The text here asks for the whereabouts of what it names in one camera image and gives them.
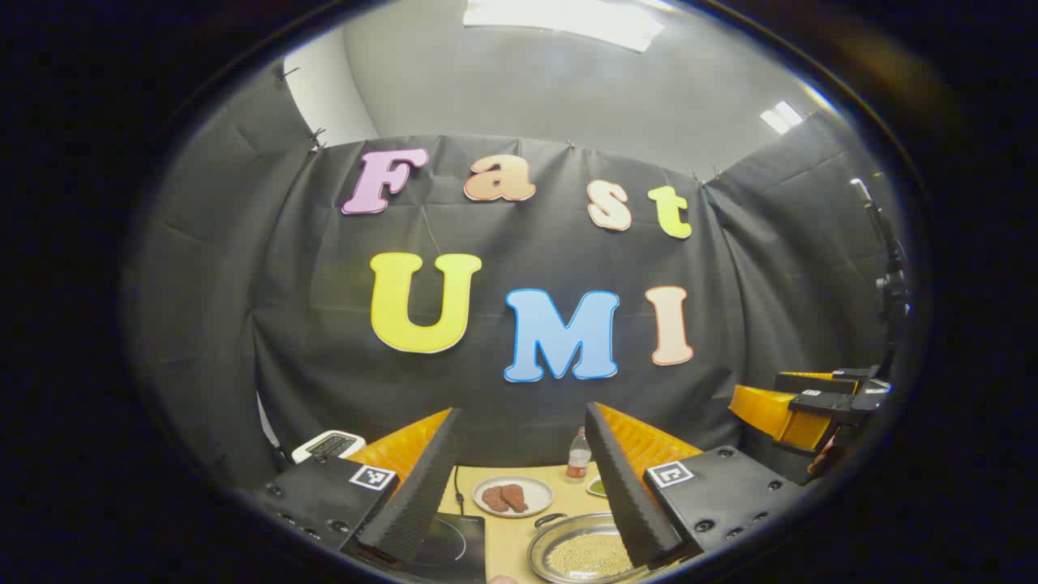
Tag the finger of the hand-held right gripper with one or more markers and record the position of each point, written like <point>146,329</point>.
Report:
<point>819,381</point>
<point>770,414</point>

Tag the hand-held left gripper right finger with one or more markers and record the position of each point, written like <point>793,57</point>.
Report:
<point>628,503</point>

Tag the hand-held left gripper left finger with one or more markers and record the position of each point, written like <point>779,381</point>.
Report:
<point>409,503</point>

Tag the black induction cooktop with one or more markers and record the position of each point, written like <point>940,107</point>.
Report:
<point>450,539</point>

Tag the stainless steel pot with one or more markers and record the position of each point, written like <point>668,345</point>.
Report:
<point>545,560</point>

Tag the small white dish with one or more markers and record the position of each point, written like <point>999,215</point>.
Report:
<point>597,487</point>

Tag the clear plastic water bottle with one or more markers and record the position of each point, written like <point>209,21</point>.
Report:
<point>578,461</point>

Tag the pile of soybeans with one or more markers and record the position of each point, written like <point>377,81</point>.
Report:
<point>588,556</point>

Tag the white round plate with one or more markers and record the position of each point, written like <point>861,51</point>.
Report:
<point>539,493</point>

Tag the white toaster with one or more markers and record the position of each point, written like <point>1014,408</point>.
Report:
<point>328,444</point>

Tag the black backdrop cloth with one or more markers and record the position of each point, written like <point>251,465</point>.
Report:
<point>324,341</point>

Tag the ceiling light panel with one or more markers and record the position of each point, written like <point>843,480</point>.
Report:
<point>780,117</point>

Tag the black camera stand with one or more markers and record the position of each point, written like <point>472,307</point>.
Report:
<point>890,284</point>

